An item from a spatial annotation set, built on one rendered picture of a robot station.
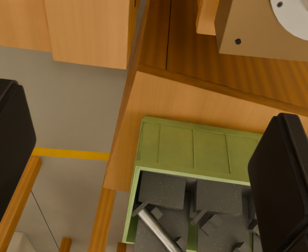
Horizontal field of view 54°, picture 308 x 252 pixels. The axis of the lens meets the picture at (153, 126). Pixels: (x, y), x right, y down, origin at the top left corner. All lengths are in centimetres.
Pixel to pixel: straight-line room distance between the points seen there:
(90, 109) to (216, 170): 131
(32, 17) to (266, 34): 39
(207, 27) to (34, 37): 32
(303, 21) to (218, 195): 57
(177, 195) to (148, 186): 9
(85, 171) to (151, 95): 175
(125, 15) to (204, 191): 57
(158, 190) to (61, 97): 118
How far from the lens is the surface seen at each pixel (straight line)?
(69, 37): 57
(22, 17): 61
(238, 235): 97
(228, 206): 92
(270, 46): 51
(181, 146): 75
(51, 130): 217
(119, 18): 53
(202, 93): 75
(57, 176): 259
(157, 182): 89
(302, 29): 49
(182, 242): 88
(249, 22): 48
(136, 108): 79
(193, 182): 93
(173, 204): 89
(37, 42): 62
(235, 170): 75
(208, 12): 57
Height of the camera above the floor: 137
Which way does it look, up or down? 45 degrees down
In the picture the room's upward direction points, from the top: 174 degrees counter-clockwise
